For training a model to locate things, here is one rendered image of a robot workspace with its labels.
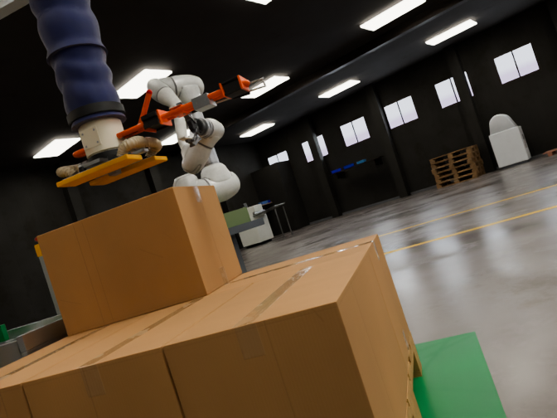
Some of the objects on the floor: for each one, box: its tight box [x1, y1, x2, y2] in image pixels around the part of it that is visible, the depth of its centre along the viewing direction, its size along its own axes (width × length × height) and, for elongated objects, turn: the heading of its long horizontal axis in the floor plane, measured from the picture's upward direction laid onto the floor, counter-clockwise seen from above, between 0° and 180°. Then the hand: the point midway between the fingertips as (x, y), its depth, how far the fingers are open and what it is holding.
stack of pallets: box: [429, 144, 486, 189], centre depth 1411 cm, size 128×88×91 cm
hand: (177, 123), depth 198 cm, fingers open, 13 cm apart
